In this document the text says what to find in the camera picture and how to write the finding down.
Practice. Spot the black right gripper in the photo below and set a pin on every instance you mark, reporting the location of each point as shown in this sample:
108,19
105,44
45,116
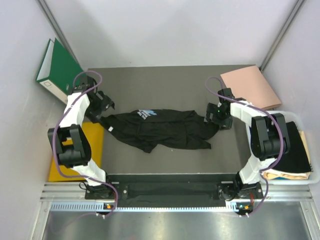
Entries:
224,124

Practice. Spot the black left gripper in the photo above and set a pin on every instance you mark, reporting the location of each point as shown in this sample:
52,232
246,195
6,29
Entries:
105,103

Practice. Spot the black printed t-shirt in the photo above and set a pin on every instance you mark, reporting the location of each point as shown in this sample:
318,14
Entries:
145,129

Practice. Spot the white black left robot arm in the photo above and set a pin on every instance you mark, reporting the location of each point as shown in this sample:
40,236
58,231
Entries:
71,149

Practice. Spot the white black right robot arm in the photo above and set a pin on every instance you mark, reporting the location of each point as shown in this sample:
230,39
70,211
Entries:
269,140

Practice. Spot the yellow folder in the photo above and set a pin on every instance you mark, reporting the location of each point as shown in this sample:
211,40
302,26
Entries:
94,133

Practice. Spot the pink paper folder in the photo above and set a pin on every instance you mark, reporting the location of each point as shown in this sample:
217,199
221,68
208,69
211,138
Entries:
250,84

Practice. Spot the green lever arch binder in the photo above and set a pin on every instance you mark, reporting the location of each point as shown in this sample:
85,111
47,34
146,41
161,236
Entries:
57,70

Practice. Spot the white plastic basket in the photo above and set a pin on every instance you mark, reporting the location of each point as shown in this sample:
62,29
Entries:
305,180

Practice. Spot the folded black t-shirt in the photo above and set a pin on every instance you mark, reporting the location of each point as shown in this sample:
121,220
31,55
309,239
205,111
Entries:
295,160

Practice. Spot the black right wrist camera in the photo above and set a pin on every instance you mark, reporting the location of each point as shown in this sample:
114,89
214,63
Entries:
225,92

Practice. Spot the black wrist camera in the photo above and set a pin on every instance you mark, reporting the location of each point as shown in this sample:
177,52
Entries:
84,83
225,92

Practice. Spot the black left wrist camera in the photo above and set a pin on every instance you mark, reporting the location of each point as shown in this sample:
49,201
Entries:
84,83

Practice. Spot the grey slotted cable duct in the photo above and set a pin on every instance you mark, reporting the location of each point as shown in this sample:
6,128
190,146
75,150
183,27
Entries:
106,207

